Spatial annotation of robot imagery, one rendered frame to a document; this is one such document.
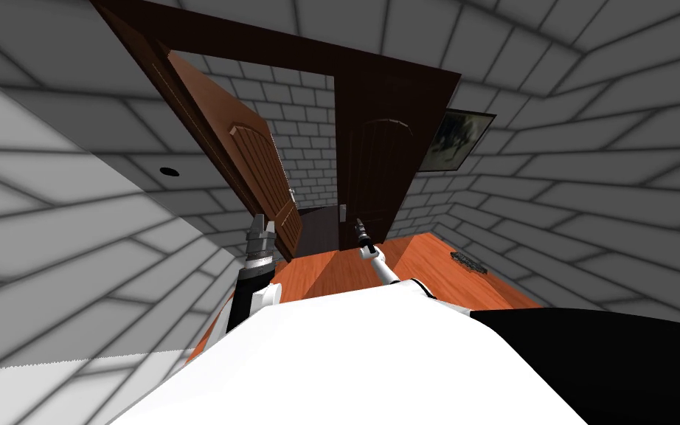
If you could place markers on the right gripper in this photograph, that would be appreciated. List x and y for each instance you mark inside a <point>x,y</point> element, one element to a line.
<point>366,240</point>

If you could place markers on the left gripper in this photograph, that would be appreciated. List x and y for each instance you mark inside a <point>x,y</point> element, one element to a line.
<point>260,244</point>

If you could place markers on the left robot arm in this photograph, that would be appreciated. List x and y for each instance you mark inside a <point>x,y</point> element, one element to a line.
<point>247,298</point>

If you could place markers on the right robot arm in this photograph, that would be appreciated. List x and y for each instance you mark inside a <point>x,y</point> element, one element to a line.
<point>611,366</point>

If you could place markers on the dark brown door leaf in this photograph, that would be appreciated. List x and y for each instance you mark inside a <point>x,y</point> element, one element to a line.
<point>381,153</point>

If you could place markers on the dark flat floor grate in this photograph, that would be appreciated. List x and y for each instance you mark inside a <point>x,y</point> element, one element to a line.
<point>468,262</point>

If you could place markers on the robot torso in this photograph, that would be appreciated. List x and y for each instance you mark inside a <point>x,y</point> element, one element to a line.
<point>328,366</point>

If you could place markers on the framed wall picture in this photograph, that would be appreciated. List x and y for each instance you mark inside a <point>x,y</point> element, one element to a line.
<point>455,140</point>

